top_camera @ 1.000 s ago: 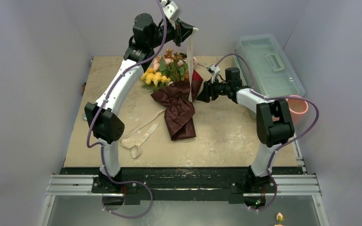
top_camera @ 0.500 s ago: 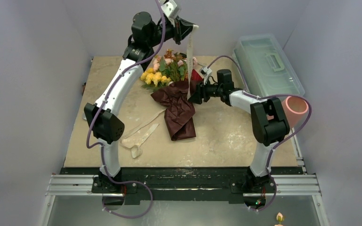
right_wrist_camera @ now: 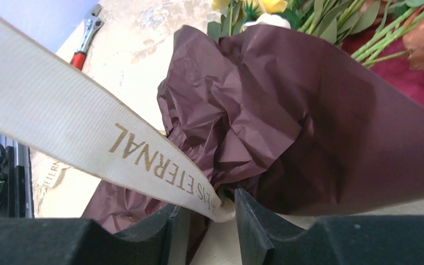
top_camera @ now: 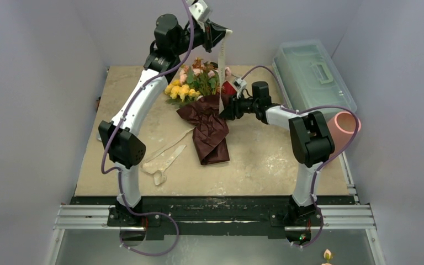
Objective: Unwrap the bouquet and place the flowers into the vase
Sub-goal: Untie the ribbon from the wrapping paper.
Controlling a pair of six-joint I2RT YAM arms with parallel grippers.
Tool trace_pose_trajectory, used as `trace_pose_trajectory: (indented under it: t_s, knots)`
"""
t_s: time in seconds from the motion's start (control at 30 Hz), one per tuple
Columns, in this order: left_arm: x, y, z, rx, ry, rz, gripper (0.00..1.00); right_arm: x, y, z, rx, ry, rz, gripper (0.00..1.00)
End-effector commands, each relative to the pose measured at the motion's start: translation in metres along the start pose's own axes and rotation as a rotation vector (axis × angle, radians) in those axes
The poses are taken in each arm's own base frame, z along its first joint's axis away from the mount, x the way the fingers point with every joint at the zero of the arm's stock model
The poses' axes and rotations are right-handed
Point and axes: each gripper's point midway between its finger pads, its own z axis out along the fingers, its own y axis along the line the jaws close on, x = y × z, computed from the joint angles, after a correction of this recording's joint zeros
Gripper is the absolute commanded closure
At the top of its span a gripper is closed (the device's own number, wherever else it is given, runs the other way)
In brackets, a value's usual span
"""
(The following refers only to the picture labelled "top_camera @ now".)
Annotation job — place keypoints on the small pink flower bud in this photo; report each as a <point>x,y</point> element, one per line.
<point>328,256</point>

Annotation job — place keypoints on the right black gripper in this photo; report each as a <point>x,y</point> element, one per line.
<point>235,108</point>

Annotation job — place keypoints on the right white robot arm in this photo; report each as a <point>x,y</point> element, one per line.
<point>311,141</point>

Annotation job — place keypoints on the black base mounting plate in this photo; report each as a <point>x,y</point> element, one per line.
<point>271,216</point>

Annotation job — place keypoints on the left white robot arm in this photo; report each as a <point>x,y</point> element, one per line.
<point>120,135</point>

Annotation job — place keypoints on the clear plastic storage box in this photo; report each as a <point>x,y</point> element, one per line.
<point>308,76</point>

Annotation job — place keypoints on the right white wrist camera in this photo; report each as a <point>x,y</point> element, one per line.
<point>239,84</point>

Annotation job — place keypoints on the aluminium rail frame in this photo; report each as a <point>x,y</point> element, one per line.
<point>350,234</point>

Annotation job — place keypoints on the pink cylindrical vase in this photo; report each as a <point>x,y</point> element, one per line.
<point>342,127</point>

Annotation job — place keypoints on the flower bouquet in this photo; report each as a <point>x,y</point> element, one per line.
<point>197,93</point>

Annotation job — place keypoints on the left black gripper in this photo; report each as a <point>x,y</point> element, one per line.
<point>211,35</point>

